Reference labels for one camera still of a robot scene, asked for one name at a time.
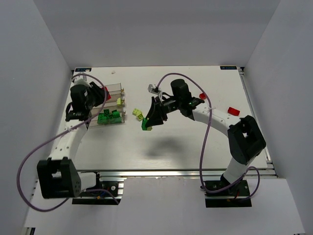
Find clear three-slot container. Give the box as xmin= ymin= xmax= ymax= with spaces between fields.
xmin=89 ymin=83 xmax=126 ymax=127

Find aluminium table frame rail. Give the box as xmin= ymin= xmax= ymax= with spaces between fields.
xmin=75 ymin=168 xmax=277 ymax=179

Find lime lego brick upper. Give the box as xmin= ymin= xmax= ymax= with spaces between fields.
xmin=132 ymin=109 xmax=142 ymax=116

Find blue corner label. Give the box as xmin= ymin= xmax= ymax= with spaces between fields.
xmin=74 ymin=68 xmax=91 ymax=72
xmin=220 ymin=66 xmax=237 ymax=70

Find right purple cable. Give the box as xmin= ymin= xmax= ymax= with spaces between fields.
xmin=155 ymin=72 xmax=260 ymax=201

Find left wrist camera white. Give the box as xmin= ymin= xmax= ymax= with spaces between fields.
xmin=71 ymin=73 xmax=89 ymax=87

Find red rectangular lego brick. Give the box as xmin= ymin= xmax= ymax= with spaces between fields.
xmin=227 ymin=107 xmax=240 ymax=116

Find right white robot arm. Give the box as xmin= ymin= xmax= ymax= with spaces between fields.
xmin=141 ymin=79 xmax=266 ymax=193

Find green square lego brick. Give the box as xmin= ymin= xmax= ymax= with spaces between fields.
xmin=109 ymin=117 xmax=122 ymax=124

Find green lego brick underside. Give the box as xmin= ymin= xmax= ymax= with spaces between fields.
xmin=103 ymin=109 xmax=110 ymax=116

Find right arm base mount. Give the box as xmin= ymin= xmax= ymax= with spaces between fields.
xmin=205 ymin=180 xmax=252 ymax=208

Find right blue corner label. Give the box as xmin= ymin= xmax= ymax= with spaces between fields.
xmin=220 ymin=66 xmax=237 ymax=70

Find purple cable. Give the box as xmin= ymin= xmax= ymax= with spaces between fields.
xmin=155 ymin=72 xmax=260 ymax=201
xmin=16 ymin=73 xmax=120 ymax=212

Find red green yellow lego stack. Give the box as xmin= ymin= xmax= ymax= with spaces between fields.
xmin=141 ymin=117 xmax=154 ymax=131

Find lime rounded lego brick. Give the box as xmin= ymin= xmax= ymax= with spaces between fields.
xmin=116 ymin=98 xmax=122 ymax=106

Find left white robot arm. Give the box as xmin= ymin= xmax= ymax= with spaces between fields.
xmin=37 ymin=82 xmax=110 ymax=199

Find red flower lego piece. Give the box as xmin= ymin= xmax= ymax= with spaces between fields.
xmin=105 ymin=86 xmax=111 ymax=100

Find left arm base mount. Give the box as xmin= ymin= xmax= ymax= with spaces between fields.
xmin=72 ymin=171 xmax=124 ymax=206

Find small red square lego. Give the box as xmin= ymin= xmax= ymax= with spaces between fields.
xmin=199 ymin=93 xmax=206 ymax=100

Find left blue corner label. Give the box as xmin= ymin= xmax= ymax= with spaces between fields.
xmin=74 ymin=68 xmax=91 ymax=72

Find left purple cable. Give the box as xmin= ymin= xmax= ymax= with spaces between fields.
xmin=16 ymin=73 xmax=120 ymax=212

